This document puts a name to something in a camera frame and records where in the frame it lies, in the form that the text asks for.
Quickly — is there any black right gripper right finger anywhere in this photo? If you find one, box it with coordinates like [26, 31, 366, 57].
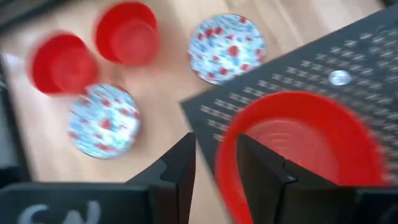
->
[236, 133, 358, 224]

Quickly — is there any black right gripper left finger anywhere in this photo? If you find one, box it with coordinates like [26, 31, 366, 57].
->
[126, 132, 197, 224]

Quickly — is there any red plastic mini bowl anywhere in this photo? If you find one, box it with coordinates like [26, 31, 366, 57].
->
[93, 1, 161, 67]
[27, 30, 100, 96]
[214, 90, 391, 224]

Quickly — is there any floral mini bowl red outside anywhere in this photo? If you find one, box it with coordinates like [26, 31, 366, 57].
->
[67, 83, 142, 160]
[187, 12, 266, 86]

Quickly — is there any black perforated metal shelf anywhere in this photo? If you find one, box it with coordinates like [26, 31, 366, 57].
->
[179, 4, 398, 187]

